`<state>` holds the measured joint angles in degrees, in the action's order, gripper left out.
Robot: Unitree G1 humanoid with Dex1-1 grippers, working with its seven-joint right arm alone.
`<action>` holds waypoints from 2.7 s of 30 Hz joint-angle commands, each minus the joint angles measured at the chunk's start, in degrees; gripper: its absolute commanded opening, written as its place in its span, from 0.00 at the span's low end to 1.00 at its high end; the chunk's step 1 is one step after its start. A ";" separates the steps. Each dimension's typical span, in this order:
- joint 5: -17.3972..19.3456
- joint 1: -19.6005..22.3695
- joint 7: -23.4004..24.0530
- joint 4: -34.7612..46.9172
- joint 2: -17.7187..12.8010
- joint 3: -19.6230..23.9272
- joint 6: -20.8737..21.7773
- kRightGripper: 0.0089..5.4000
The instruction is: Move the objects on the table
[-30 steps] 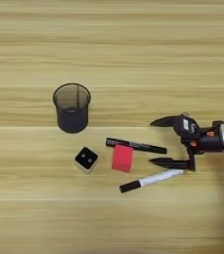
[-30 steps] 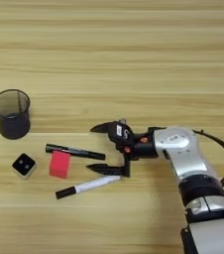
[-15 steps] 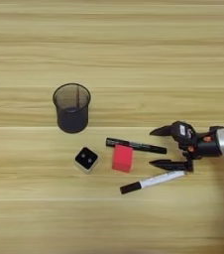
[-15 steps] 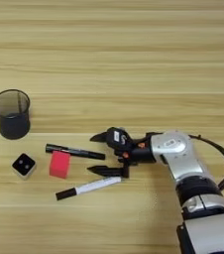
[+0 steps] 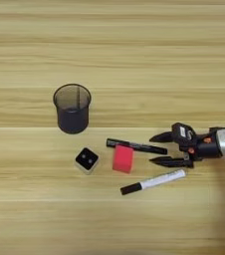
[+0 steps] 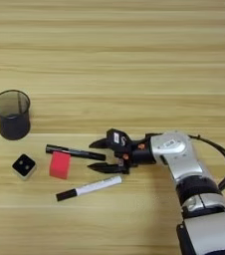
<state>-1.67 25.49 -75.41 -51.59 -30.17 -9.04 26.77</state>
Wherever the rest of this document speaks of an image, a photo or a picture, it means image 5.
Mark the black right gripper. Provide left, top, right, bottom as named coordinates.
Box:
left=148, top=126, right=225, bottom=169

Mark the black marker pen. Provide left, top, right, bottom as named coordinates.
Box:
left=106, top=137, right=169, bottom=156

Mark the white marker black cap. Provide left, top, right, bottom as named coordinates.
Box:
left=119, top=168, right=187, bottom=196

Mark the red cube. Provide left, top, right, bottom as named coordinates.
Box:
left=112, top=143, right=135, bottom=174

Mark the small black box white label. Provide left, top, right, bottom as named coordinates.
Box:
left=170, top=122, right=196, bottom=148

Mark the white cube black face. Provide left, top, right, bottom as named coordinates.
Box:
left=74, top=146, right=101, bottom=176

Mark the black mesh pen cup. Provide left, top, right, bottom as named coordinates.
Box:
left=52, top=83, right=93, bottom=135

